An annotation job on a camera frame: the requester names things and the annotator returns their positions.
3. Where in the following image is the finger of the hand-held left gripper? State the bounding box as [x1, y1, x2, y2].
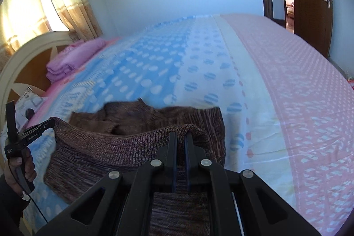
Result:
[35, 118, 56, 132]

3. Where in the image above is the printed patchwork bed sheet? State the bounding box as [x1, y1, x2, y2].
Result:
[0, 13, 354, 236]

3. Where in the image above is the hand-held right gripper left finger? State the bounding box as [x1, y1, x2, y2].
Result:
[36, 131, 177, 236]

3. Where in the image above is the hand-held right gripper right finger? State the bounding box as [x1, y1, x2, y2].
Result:
[185, 132, 313, 236]

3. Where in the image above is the cream and wood headboard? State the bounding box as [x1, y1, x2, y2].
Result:
[0, 31, 75, 126]

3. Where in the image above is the person's left hand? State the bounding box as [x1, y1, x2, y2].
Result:
[4, 148, 37, 195]

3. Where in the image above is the folded pink blanket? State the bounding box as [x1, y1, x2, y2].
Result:
[46, 39, 107, 84]

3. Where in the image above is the brown knitted sweater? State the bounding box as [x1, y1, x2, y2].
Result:
[44, 98, 227, 236]

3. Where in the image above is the brown wooden door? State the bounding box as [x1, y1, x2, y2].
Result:
[283, 0, 334, 58]

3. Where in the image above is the patterned white pillow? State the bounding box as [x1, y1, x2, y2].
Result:
[15, 87, 47, 126]

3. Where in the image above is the person's left forearm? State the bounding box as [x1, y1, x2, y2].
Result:
[0, 174, 28, 236]

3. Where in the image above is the black cable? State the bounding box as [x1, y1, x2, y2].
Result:
[8, 159, 49, 225]

